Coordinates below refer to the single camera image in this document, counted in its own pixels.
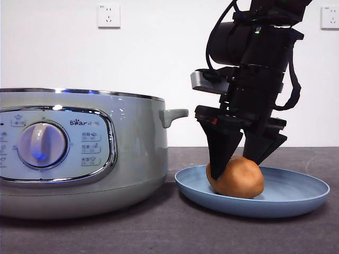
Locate brown potato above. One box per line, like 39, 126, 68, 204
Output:
206, 155, 265, 199

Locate blue round plate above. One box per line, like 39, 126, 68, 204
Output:
174, 164, 331, 218

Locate pale green electric steamer pot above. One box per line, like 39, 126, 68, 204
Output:
0, 88, 189, 220

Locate black cable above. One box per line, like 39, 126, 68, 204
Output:
274, 28, 302, 111
203, 0, 240, 81

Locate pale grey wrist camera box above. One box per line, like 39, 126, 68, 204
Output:
190, 69, 230, 94

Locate white wall socket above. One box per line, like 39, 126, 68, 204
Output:
97, 4, 121, 29
320, 5, 339, 30

